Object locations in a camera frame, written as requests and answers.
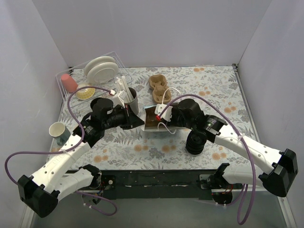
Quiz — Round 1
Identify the pink plastic cup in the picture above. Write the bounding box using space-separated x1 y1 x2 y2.
60 74 78 93

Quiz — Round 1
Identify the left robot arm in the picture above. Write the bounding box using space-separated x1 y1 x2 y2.
17 98 144 218

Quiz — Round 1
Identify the brown cardboard cup carrier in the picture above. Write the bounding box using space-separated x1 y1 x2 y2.
144 106 160 130

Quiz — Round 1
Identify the wrapped white straws bundle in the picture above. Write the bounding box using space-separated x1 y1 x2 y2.
115 76 133 103

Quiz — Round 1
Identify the yellow polka dot bowl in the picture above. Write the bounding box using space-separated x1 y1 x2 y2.
76 83 95 100

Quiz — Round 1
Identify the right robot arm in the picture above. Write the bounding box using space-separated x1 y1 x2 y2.
157 99 298 197

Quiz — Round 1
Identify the white ceramic plate back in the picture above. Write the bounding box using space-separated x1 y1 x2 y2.
84 56 116 75

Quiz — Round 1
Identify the white ceramic plate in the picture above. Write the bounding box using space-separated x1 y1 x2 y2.
84 56 116 75
87 62 119 85

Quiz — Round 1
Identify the stack of black lids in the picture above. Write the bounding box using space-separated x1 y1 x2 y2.
186 131 207 155

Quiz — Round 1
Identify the grey-green ceramic mug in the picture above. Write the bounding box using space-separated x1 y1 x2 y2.
48 122 71 146

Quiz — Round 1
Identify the white ceramic plate front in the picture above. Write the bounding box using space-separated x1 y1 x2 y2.
87 62 119 85

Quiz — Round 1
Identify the grey cylindrical straw holder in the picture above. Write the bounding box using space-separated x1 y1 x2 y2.
124 87 139 115

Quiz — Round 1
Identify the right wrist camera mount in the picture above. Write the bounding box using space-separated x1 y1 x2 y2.
154 104 173 122

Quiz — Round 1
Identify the white wire dish rack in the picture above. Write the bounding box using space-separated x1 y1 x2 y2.
55 51 133 109

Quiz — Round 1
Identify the light blue paper bag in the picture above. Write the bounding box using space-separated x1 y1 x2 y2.
140 98 183 134

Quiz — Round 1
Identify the floral patterned table mat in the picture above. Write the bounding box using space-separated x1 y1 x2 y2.
48 66 265 171

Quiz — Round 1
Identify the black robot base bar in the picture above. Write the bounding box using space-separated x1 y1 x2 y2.
82 166 243 201

